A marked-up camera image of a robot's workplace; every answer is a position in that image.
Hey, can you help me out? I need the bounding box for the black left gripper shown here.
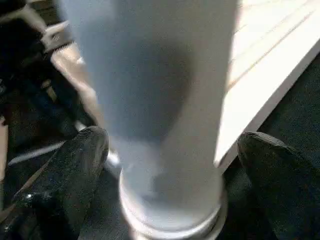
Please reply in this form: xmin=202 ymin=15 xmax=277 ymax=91
xmin=0 ymin=0 xmax=96 ymax=151

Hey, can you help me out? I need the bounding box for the black work mat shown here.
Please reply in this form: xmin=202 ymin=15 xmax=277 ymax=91
xmin=0 ymin=50 xmax=320 ymax=240

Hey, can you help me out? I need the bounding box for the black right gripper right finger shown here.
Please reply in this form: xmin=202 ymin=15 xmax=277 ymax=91
xmin=237 ymin=131 xmax=320 ymax=240

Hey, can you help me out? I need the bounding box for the white plastic table top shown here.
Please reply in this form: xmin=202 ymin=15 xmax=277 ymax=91
xmin=50 ymin=0 xmax=320 ymax=175

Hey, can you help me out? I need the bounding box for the white plastic table leg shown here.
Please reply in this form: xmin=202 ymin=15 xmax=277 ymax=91
xmin=55 ymin=0 xmax=240 ymax=240

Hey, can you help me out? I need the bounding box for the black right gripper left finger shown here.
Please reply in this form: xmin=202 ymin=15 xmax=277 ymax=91
xmin=0 ymin=126 xmax=110 ymax=240

